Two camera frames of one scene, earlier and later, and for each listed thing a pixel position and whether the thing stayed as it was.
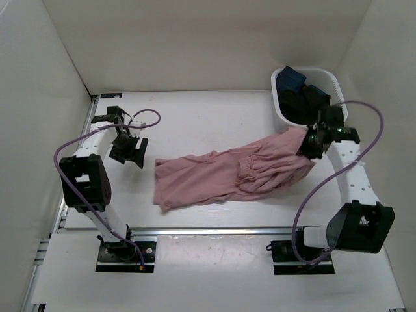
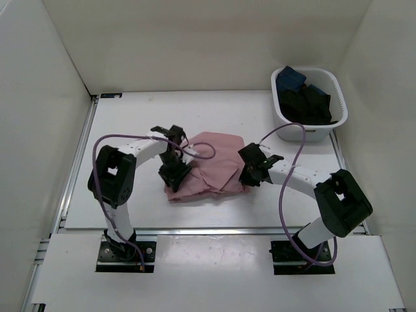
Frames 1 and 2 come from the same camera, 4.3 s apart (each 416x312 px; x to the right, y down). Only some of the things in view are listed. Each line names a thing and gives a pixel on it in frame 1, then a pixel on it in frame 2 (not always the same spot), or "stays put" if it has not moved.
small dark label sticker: x=111 y=95 stays put
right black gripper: x=303 y=151 to x=245 y=179
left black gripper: x=133 y=155 to x=174 y=178
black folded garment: x=301 y=106 stays put
